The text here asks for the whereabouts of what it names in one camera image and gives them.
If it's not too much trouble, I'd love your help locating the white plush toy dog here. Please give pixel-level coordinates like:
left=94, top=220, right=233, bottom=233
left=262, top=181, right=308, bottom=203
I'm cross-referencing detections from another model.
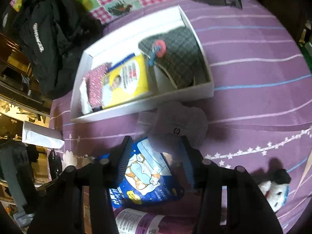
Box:
left=258, top=169, right=291, bottom=213

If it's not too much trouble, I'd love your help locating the blue cartoon tissue packet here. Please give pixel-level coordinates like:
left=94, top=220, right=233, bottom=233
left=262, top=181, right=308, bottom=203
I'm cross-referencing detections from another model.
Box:
left=109, top=138, right=184, bottom=209

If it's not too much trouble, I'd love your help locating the pink glitter pouch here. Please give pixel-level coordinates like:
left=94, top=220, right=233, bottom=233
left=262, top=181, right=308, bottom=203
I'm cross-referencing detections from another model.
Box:
left=84, top=63, right=111, bottom=108

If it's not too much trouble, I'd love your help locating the yellow tissue packet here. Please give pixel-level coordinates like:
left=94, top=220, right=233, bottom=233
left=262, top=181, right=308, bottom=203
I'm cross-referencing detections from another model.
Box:
left=102, top=54, right=153, bottom=109

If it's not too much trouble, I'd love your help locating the grey plaid slipper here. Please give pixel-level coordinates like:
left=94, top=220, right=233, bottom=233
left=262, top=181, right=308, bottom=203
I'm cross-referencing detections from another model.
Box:
left=138, top=27, right=210, bottom=92

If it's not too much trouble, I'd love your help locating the purple glitter pump bottle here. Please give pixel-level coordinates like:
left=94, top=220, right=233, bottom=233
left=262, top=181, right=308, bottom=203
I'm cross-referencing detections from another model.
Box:
left=114, top=208, right=196, bottom=234

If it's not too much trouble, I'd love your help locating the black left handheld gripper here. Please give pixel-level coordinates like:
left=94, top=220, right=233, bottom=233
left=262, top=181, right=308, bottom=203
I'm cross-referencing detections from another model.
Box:
left=1, top=141, right=64, bottom=233

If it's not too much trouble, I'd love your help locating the white cylindrical tube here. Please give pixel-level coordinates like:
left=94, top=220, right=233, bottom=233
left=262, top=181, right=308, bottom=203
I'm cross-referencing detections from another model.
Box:
left=22, top=121, right=65, bottom=149

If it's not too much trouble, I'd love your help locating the white shallow cardboard box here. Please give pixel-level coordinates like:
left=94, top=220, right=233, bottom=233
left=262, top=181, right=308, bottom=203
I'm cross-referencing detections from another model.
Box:
left=70, top=6, right=215, bottom=123

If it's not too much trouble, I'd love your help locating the black Wenger backpack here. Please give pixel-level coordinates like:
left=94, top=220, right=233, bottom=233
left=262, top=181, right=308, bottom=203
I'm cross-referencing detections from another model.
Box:
left=1, top=0, right=103, bottom=100

